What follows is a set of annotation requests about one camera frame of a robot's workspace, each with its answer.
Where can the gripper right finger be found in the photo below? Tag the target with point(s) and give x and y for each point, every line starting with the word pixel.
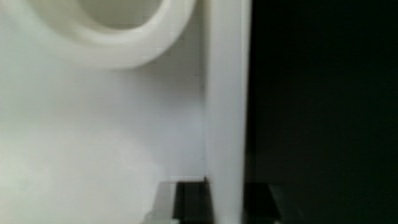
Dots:
pixel 259 207

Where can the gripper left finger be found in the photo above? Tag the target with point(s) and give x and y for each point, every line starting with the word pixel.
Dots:
pixel 181 205

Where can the white square tabletop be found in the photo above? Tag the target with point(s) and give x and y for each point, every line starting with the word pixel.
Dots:
pixel 123 97

